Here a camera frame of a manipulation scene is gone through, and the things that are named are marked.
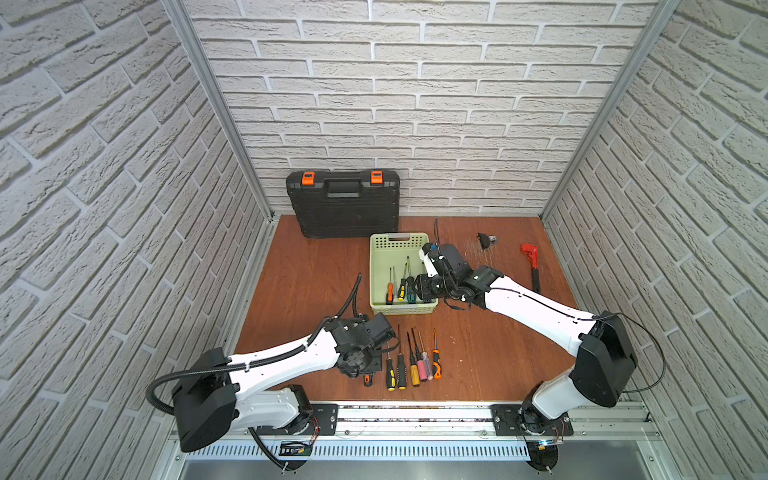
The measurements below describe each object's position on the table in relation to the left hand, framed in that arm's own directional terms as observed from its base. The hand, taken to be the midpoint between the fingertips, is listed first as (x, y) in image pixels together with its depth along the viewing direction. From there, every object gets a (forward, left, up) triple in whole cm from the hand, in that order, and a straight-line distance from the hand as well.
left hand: (380, 365), depth 78 cm
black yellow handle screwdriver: (+26, -7, -3) cm, 27 cm away
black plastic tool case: (+45, +12, +17) cm, 50 cm away
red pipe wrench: (+42, -56, -3) cm, 70 cm away
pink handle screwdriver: (+1, -11, -3) cm, 12 cm away
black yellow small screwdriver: (-2, -3, -3) cm, 4 cm away
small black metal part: (+46, -39, -2) cm, 60 cm away
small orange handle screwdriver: (-4, +3, +1) cm, 5 cm away
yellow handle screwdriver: (0, -9, -3) cm, 10 cm away
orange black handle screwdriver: (+25, -3, -4) cm, 26 cm away
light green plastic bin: (+35, -4, -3) cm, 36 cm away
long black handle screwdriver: (-1, -6, -2) cm, 6 cm away
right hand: (+19, -11, +10) cm, 24 cm away
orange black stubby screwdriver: (+5, -16, -5) cm, 17 cm away
